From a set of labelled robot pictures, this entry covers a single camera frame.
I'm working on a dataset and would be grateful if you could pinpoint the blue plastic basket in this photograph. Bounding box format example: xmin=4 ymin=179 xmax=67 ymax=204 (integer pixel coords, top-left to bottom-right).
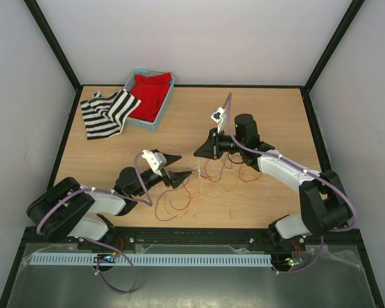
xmin=124 ymin=69 xmax=175 ymax=132

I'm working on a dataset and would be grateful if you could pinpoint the white wire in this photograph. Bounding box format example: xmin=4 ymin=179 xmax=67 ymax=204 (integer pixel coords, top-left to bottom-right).
xmin=176 ymin=163 xmax=277 ymax=203

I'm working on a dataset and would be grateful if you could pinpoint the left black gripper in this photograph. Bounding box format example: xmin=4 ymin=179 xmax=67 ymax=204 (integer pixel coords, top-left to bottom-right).
xmin=132 ymin=153 xmax=191 ymax=196

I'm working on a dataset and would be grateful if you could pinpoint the black white striped cloth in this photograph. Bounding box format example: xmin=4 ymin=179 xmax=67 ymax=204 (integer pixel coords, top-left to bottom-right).
xmin=80 ymin=88 xmax=141 ymax=140

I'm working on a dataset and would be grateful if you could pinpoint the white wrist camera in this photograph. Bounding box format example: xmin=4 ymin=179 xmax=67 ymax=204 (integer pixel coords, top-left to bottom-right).
xmin=210 ymin=107 xmax=227 ymax=133
xmin=141 ymin=150 xmax=167 ymax=176

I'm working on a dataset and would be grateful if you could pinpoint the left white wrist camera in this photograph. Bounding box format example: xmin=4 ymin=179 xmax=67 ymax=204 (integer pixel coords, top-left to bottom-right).
xmin=141 ymin=150 xmax=167 ymax=176

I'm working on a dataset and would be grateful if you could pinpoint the right circuit board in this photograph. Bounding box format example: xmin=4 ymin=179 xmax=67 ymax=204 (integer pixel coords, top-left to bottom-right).
xmin=285 ymin=257 xmax=304 ymax=267

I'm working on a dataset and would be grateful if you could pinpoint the red cloth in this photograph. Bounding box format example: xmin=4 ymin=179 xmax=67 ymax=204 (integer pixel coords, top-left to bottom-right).
xmin=130 ymin=73 xmax=172 ymax=123

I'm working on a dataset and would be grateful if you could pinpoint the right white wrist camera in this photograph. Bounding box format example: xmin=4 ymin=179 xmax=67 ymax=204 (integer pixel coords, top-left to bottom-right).
xmin=210 ymin=107 xmax=227 ymax=133

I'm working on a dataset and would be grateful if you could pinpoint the black aluminium frame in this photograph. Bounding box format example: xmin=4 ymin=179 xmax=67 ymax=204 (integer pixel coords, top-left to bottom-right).
xmin=0 ymin=1 xmax=384 ymax=307

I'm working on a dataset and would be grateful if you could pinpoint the circuit board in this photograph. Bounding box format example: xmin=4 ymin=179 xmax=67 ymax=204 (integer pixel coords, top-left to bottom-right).
xmin=285 ymin=257 xmax=304 ymax=267
xmin=93 ymin=253 xmax=117 ymax=263

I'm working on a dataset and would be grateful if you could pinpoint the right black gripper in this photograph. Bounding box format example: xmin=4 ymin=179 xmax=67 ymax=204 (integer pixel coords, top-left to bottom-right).
xmin=194 ymin=126 xmax=245 ymax=160

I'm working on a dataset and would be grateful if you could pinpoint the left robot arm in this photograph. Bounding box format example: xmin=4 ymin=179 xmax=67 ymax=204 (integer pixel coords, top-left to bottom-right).
xmin=26 ymin=150 xmax=191 ymax=249

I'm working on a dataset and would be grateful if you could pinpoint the white zip tie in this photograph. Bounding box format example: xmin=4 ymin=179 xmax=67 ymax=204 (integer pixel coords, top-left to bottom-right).
xmin=186 ymin=163 xmax=204 ymax=203

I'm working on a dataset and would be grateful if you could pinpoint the grey slotted cable duct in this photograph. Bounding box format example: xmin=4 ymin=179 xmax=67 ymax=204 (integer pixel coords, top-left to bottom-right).
xmin=29 ymin=253 xmax=271 ymax=268

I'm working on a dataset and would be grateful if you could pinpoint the left circuit board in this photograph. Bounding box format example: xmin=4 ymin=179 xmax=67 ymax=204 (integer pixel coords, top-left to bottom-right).
xmin=93 ymin=253 xmax=117 ymax=263

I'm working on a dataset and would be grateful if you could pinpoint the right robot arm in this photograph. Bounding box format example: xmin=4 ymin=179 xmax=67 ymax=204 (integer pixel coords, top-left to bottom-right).
xmin=194 ymin=108 xmax=356 ymax=250

